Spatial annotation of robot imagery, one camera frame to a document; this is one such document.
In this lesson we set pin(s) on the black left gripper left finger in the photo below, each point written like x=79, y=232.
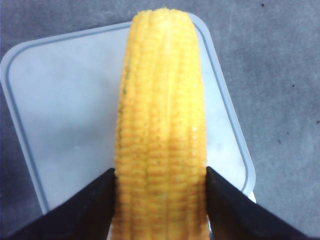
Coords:
x=85, y=216

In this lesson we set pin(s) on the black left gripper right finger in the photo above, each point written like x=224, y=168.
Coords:
x=233, y=216

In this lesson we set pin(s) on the yellow corn cob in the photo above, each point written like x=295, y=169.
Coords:
x=161, y=142

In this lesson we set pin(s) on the silver digital kitchen scale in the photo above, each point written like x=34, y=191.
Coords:
x=62, y=93

